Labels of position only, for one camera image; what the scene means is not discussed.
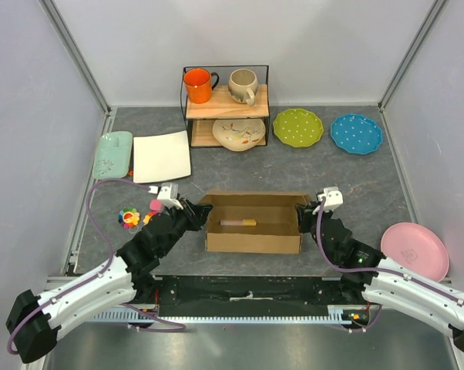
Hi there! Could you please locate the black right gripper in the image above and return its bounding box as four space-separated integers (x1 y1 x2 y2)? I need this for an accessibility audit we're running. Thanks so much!
294 201 334 263

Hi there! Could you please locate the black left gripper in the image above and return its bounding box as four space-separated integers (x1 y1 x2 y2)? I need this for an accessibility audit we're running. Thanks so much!
159 197 212 257

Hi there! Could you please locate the orange pink eraser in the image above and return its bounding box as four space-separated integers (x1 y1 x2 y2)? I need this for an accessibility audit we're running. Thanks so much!
220 219 257 227

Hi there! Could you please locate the brown cardboard box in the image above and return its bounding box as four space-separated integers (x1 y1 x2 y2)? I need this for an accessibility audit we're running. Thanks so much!
199 190 311 254

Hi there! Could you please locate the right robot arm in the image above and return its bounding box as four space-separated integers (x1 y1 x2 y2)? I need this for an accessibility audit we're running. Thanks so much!
295 197 464 352

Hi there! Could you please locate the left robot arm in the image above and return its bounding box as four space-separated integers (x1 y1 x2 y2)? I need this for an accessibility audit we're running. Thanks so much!
5 198 213 364

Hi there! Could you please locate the pink eraser block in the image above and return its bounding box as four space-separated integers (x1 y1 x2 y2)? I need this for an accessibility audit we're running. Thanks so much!
150 199 164 212

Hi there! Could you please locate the rainbow flower plush toy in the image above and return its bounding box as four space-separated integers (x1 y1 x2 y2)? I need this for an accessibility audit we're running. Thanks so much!
118 207 140 230

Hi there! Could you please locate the white square plate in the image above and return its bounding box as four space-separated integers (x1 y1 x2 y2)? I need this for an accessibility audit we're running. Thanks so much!
133 131 191 183

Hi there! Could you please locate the green dotted plate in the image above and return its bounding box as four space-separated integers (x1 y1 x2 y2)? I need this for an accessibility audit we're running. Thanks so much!
273 108 324 148

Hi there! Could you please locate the beige leaf pattern plate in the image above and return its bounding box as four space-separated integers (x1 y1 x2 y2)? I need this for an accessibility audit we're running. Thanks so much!
212 118 266 152

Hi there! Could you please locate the blue dotted plate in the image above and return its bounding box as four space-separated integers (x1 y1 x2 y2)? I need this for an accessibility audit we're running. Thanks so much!
330 113 383 155

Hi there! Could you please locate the mint divided tray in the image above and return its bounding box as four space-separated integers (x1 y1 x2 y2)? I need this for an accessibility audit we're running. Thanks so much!
92 131 133 180

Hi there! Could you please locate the pink round plate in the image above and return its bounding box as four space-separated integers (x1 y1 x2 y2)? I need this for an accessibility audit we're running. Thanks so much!
381 222 449 282

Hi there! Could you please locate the orange mug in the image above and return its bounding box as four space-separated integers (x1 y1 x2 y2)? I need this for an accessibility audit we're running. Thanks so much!
183 68 220 104

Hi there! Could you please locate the beige ceramic mug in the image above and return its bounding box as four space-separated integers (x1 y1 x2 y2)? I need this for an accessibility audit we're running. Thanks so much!
228 69 259 106

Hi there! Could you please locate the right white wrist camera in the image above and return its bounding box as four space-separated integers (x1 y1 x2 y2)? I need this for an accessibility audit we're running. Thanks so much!
313 186 343 214

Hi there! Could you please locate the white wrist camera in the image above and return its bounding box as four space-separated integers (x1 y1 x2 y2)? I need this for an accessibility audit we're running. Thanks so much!
313 186 343 214
148 182 183 211

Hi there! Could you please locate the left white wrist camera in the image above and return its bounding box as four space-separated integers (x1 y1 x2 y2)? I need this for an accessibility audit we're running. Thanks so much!
148 182 183 211

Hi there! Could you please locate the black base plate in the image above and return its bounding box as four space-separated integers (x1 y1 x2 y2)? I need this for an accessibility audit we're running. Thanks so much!
131 275 366 318

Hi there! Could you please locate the black wire wooden shelf rack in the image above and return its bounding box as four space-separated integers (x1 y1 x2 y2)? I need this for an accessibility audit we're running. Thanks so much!
180 64 271 148

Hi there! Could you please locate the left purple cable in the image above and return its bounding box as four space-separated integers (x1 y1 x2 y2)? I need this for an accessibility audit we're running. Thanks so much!
6 177 187 355

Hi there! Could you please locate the grey slotted cable duct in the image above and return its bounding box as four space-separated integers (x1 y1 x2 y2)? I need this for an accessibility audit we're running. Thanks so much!
88 307 362 325

